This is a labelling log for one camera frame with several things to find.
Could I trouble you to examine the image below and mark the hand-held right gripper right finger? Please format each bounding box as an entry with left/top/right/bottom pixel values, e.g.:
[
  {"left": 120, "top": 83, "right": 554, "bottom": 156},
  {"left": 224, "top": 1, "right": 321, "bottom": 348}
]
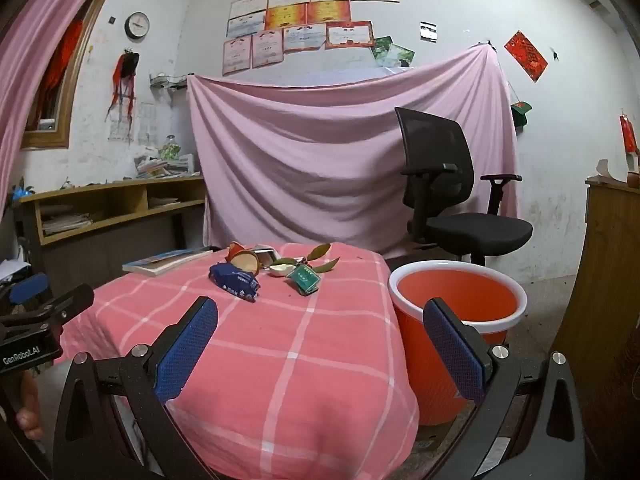
[{"left": 424, "top": 297, "right": 586, "bottom": 480}]

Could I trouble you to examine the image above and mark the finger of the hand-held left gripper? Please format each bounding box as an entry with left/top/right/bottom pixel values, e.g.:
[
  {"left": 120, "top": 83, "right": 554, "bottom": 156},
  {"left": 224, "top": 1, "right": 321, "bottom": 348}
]
[
  {"left": 0, "top": 272, "right": 52, "bottom": 311},
  {"left": 0, "top": 284, "right": 95, "bottom": 332}
]

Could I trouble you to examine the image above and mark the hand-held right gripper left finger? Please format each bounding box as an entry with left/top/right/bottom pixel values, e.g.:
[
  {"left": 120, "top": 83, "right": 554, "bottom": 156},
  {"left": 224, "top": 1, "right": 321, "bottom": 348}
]
[{"left": 52, "top": 296, "right": 219, "bottom": 480}]

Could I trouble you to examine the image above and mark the orange plastic bucket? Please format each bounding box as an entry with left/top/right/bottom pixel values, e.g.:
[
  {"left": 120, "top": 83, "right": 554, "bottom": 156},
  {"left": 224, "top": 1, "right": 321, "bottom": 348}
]
[{"left": 388, "top": 260, "right": 528, "bottom": 427}]

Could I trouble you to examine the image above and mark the blue snack packet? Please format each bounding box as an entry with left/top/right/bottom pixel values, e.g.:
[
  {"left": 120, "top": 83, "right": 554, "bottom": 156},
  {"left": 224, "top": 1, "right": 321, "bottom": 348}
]
[{"left": 208, "top": 262, "right": 262, "bottom": 304}]

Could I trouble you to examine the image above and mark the crushed red paper cup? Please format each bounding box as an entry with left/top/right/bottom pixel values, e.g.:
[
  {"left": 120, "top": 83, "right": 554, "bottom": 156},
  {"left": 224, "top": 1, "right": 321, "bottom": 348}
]
[{"left": 228, "top": 242, "right": 261, "bottom": 274}]

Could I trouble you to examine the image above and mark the green cardboard packet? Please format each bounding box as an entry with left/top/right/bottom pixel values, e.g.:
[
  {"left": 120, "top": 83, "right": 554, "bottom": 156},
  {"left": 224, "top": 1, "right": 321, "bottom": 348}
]
[{"left": 285, "top": 263, "right": 321, "bottom": 297}]

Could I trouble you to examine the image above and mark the person's left hand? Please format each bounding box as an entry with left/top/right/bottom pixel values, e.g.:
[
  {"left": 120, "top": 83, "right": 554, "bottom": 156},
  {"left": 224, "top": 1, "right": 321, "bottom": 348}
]
[{"left": 15, "top": 374, "right": 48, "bottom": 441}]

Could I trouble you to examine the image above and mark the pile of white papers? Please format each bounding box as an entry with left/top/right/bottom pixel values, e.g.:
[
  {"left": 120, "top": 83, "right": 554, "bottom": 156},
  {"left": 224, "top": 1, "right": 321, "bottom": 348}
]
[{"left": 40, "top": 211, "right": 94, "bottom": 237}]

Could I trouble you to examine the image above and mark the blue cartoon book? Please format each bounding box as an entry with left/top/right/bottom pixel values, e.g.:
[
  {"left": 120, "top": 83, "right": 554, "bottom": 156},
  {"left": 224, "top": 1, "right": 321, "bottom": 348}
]
[{"left": 122, "top": 248, "right": 216, "bottom": 277}]

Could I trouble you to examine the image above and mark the wooden shelf desk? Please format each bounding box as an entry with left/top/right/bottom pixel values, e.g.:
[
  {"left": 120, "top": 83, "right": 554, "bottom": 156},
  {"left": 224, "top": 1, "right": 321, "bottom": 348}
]
[{"left": 12, "top": 175, "right": 209, "bottom": 292}]

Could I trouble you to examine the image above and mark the pink checked tablecloth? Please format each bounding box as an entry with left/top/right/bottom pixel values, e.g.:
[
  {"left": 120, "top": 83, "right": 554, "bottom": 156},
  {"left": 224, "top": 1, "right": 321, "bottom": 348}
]
[{"left": 52, "top": 242, "right": 421, "bottom": 480}]

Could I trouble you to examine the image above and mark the black office chair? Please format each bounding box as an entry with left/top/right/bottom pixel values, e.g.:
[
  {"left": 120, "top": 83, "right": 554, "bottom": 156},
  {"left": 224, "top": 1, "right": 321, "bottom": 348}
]
[{"left": 394, "top": 106, "right": 534, "bottom": 267}]

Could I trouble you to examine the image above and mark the stack of books and papers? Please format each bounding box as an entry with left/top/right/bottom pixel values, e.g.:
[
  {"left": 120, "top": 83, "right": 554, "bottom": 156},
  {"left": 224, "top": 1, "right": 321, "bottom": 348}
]
[{"left": 133, "top": 152, "right": 202, "bottom": 180}]

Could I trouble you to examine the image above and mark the wooden cabinet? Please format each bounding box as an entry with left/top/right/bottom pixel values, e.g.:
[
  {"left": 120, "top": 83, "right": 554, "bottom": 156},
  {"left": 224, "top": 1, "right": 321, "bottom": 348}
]
[{"left": 549, "top": 175, "right": 640, "bottom": 480}]

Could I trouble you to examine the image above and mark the glass jar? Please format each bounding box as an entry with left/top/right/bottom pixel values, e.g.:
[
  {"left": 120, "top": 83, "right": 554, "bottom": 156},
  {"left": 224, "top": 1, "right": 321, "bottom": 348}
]
[{"left": 158, "top": 134, "right": 182, "bottom": 161}]

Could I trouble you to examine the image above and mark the pink hanging sheet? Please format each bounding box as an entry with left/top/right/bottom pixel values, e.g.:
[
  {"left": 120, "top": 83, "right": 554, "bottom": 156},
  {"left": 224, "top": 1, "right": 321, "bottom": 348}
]
[{"left": 186, "top": 42, "right": 523, "bottom": 261}]

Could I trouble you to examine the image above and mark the red hanging cloth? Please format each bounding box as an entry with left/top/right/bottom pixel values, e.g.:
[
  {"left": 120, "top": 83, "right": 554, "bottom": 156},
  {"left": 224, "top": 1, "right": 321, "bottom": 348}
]
[{"left": 44, "top": 19, "right": 85, "bottom": 108}]

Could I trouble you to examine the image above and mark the red tassel decoration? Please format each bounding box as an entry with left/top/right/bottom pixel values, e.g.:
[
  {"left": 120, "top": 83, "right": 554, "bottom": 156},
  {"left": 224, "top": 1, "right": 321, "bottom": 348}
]
[{"left": 104, "top": 49, "right": 142, "bottom": 122}]

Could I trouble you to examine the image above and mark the pink curtain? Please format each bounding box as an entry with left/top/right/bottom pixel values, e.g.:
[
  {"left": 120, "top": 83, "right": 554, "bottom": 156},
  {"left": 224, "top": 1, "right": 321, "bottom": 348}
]
[{"left": 0, "top": 0, "right": 120, "bottom": 211}]

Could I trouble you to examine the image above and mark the green hanging pouch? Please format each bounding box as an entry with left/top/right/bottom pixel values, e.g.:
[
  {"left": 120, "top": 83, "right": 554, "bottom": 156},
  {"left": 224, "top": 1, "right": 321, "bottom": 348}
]
[{"left": 508, "top": 81, "right": 534, "bottom": 129}]

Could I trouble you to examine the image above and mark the red hanging charm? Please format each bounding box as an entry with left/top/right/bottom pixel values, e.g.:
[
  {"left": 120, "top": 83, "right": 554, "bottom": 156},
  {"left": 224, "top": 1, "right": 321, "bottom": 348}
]
[{"left": 619, "top": 109, "right": 640, "bottom": 155}]

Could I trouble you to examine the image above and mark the red paper poster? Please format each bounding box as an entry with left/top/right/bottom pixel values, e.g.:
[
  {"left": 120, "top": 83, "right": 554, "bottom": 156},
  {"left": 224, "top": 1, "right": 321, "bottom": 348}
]
[{"left": 503, "top": 30, "right": 549, "bottom": 84}]

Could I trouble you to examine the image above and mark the wooden window frame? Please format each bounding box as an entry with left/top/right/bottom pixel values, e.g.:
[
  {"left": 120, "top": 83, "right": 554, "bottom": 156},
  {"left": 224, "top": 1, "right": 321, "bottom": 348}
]
[{"left": 20, "top": 0, "right": 128, "bottom": 151}]

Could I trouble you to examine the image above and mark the white wall calendar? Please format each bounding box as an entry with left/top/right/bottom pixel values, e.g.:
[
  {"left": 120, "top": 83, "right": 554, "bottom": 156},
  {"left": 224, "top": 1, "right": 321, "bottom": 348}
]
[{"left": 108, "top": 101, "right": 159, "bottom": 145}]

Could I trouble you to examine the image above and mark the wire wall shelf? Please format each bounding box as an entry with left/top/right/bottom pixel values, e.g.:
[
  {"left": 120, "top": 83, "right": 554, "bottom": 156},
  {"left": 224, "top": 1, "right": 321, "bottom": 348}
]
[{"left": 149, "top": 72, "right": 189, "bottom": 92}]

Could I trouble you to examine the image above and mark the round wall clock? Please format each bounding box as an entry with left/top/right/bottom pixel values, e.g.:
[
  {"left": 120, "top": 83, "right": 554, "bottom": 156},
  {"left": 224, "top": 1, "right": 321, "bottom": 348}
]
[{"left": 124, "top": 11, "right": 151, "bottom": 40}]

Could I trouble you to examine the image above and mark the group of wall certificates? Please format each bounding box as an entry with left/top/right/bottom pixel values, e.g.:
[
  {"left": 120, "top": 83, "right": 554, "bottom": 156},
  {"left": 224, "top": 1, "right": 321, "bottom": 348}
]
[{"left": 221, "top": 0, "right": 401, "bottom": 77}]

